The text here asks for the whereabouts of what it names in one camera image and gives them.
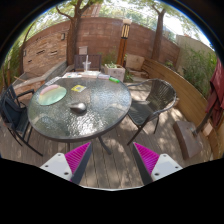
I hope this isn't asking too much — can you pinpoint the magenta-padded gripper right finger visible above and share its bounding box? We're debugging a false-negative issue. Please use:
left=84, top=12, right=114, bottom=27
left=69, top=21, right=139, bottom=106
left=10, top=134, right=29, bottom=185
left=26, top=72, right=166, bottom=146
left=132, top=142, right=184, bottom=185

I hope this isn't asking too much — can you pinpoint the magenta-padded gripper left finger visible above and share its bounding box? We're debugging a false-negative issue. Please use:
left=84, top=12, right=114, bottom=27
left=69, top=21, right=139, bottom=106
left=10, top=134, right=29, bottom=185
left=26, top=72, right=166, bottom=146
left=39, top=142, right=93, bottom=185

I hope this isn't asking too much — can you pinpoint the grey computer mouse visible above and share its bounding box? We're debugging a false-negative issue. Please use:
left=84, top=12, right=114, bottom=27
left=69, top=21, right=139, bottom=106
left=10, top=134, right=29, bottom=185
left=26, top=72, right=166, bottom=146
left=68, top=101, right=88, bottom=114

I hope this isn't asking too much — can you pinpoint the brown umbrella base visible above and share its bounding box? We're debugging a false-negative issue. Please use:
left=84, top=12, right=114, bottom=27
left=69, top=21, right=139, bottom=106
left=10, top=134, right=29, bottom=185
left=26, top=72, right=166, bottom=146
left=173, top=119, right=204, bottom=161

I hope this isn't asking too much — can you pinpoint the dark wicker armchair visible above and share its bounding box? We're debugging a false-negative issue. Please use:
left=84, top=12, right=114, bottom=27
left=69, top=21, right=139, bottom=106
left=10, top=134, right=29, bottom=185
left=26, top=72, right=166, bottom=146
left=125, top=78, right=178, bottom=146

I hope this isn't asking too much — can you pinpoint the yellow printed card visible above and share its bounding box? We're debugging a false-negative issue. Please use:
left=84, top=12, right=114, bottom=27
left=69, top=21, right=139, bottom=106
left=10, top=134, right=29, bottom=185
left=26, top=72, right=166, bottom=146
left=70, top=84, right=87, bottom=93

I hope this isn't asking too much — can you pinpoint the curved wooden bench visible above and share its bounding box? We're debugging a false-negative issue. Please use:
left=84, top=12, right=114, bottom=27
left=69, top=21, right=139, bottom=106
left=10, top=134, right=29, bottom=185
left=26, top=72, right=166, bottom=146
left=141, top=58, right=224, bottom=161

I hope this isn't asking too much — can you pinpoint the black metal armchair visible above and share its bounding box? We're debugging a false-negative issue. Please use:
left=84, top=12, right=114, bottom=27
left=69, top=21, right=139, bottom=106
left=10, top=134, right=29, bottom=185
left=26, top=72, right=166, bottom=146
left=0, top=84, right=44, bottom=158

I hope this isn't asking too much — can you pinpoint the white licence plate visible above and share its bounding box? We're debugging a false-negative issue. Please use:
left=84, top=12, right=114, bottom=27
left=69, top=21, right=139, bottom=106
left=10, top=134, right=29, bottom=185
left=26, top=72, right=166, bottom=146
left=44, top=76, right=63, bottom=87

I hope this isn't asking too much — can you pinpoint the small green tube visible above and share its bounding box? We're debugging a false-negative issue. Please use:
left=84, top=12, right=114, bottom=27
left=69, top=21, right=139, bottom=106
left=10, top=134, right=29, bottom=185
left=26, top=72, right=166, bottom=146
left=108, top=76, right=121, bottom=84

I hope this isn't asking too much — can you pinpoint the stone raised planter bed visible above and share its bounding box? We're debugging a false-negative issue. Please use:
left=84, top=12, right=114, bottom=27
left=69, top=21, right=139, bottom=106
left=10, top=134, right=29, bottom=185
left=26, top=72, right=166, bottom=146
left=13, top=61, right=68, bottom=98

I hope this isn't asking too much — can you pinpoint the white square planter box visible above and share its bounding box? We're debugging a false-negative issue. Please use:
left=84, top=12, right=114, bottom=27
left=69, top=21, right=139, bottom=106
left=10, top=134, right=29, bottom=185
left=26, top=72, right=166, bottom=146
left=103, top=63, right=127, bottom=83

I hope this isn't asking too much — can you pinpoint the clear plastic cup with straw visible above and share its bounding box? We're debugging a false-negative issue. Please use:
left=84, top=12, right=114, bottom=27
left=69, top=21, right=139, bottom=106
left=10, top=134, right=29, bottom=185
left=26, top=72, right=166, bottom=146
left=82, top=54, right=92, bottom=73

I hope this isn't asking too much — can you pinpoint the beige stone block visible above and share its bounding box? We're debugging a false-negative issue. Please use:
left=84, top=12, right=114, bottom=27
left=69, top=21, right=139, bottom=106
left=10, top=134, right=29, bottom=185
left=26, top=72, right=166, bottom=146
left=125, top=54, right=146, bottom=72

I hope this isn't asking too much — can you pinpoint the dark wooden slatted chair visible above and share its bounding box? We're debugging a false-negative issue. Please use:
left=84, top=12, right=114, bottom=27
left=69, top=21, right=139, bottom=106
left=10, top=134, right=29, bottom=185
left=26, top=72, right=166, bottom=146
left=73, top=54, right=102, bottom=73

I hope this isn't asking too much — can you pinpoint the thin leaning tree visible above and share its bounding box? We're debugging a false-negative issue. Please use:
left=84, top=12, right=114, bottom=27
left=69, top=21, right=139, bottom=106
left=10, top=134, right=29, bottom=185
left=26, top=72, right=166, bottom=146
left=17, top=20, right=38, bottom=76

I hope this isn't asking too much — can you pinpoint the thick branching tree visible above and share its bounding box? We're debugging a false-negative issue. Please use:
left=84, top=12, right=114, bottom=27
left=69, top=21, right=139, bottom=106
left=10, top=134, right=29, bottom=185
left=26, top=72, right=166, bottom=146
left=54, top=0, right=104, bottom=67

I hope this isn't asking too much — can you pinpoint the slim straight tree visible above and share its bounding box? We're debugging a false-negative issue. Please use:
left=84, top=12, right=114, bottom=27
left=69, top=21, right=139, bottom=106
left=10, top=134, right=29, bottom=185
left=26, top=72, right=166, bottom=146
left=146, top=1, right=169, bottom=62

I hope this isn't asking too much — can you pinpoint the grey wall utility box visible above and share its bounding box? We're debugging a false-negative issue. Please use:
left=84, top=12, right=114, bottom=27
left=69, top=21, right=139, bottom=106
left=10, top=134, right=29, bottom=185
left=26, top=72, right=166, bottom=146
left=78, top=45, right=89, bottom=56

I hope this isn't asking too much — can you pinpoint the wooden garden lamp post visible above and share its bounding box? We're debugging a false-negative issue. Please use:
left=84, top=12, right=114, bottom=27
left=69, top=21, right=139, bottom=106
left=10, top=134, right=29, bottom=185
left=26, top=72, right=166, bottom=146
left=115, top=18, right=132, bottom=68

